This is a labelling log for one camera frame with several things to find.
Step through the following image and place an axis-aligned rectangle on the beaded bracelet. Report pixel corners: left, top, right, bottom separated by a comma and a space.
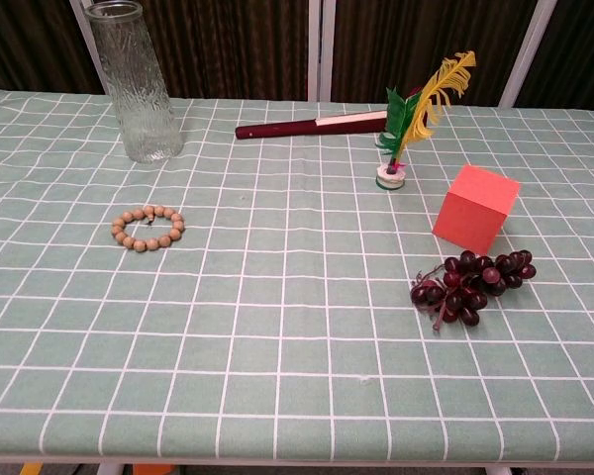
110, 204, 186, 252

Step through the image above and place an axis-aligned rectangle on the green white checked tablecloth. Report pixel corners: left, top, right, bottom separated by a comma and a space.
0, 87, 594, 466

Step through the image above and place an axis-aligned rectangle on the maroon closed folding fan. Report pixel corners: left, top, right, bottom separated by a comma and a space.
235, 110, 390, 142

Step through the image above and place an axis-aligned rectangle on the orange red cube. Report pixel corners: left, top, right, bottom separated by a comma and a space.
432, 164, 522, 256

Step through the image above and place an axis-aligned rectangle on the purple grape bunch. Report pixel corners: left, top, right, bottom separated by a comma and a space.
409, 249, 538, 333

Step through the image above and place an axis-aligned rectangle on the yellow green feather shuttlecock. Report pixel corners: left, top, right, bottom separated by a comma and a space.
374, 49, 477, 191

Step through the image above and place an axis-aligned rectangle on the clear textured glass vase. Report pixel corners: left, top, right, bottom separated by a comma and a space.
83, 0, 185, 164

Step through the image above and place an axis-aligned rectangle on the white screen frame post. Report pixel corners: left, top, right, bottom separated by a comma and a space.
307, 0, 336, 102
68, 0, 116, 96
497, 0, 559, 109

